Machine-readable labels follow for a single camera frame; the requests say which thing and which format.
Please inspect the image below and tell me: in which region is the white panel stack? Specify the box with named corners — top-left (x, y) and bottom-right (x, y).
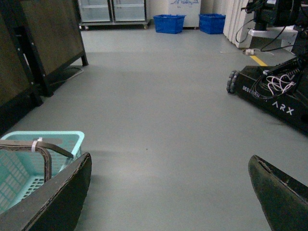
top-left (223, 0), bottom-right (255, 49)

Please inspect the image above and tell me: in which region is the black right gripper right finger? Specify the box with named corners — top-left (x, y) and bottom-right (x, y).
top-left (248, 155), bottom-right (308, 231)

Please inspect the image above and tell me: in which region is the blue plastic crate right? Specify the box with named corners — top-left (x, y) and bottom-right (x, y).
top-left (199, 13), bottom-right (226, 34)

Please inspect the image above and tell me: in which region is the blue plastic crate left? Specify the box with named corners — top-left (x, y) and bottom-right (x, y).
top-left (154, 14), bottom-right (186, 34)

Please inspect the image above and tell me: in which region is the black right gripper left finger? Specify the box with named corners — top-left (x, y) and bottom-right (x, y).
top-left (0, 153), bottom-right (92, 231)

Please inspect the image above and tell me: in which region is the glass door fridge cabinet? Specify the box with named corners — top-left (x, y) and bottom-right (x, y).
top-left (78, 0), bottom-right (150, 30)

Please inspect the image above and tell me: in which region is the light blue plastic basket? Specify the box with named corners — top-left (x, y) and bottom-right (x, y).
top-left (0, 131), bottom-right (85, 213)

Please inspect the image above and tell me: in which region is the blue plastic crate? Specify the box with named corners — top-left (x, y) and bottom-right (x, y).
top-left (199, 13), bottom-right (226, 34)
top-left (154, 14), bottom-right (186, 34)

